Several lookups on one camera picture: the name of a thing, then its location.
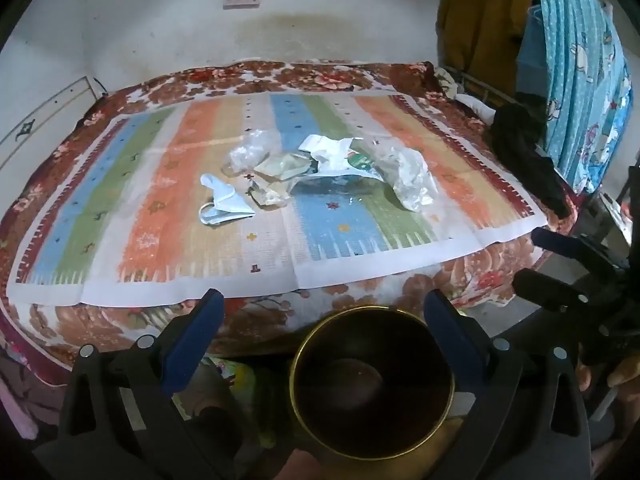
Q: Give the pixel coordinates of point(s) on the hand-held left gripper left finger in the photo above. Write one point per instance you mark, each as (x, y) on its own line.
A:
(200, 332)

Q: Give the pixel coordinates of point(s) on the small crumpled wrapper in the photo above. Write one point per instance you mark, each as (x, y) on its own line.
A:
(267, 195)

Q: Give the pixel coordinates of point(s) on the yellow hanging garment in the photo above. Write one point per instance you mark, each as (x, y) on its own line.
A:
(482, 25)

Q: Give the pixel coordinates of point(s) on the white crumpled plastic bag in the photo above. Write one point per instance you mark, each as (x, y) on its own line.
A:
(412, 177)

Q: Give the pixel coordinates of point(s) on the light blue box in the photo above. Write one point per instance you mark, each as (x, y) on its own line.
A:
(531, 60)

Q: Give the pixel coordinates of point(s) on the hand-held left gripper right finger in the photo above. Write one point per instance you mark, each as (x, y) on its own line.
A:
(450, 332)

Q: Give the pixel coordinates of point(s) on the floral red blanket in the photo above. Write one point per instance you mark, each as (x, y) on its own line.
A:
(310, 76)

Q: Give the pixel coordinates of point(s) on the striped colourful mat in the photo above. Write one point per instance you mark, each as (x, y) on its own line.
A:
(150, 220)

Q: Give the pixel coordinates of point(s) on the white pillow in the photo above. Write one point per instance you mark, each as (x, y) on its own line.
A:
(475, 105)

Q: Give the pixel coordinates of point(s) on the metal bed rail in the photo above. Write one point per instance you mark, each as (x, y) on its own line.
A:
(475, 86)

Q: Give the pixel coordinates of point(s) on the beige snack wrapper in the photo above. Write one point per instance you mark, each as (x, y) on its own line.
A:
(282, 169)

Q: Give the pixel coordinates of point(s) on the green and white carton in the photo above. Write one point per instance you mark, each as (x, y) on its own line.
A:
(361, 162)

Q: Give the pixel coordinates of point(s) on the blue printed cloth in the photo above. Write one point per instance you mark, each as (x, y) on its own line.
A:
(575, 75)

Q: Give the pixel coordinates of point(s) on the crumpled clear plastic bottle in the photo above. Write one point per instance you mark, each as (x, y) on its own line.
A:
(250, 155)

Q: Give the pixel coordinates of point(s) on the person's right hand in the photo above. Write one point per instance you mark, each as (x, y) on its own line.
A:
(625, 374)

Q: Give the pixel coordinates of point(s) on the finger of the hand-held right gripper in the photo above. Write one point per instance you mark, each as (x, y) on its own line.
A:
(565, 249)
(545, 290)

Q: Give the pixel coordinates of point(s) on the white headboard panel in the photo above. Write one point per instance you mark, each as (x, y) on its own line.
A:
(45, 115)

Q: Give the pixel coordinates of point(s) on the black cloth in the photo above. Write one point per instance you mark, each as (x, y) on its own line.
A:
(525, 155)

